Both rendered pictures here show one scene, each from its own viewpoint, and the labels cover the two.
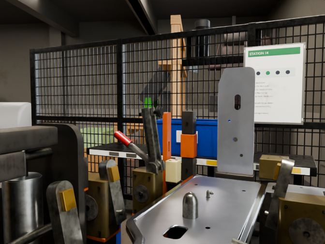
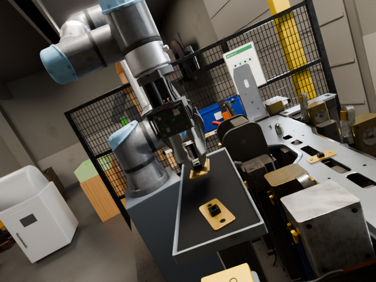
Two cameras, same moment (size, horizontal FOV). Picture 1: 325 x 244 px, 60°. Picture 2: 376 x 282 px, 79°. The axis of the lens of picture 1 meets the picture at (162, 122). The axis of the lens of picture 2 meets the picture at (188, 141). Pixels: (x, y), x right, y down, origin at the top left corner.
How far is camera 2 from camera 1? 0.70 m
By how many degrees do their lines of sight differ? 21
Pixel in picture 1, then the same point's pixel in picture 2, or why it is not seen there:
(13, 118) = (25, 183)
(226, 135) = (247, 102)
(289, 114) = (259, 80)
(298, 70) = (254, 56)
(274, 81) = not seen: hidden behind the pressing
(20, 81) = not seen: outside the picture
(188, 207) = (280, 129)
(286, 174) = (305, 98)
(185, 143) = (226, 116)
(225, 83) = (236, 76)
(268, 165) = (274, 106)
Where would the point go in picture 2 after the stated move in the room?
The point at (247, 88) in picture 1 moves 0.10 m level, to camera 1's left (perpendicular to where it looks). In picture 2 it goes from (249, 74) to (236, 80)
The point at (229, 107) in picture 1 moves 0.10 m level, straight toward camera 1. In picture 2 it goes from (243, 87) to (250, 86)
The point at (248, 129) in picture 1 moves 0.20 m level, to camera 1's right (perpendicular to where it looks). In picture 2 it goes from (256, 94) to (280, 81)
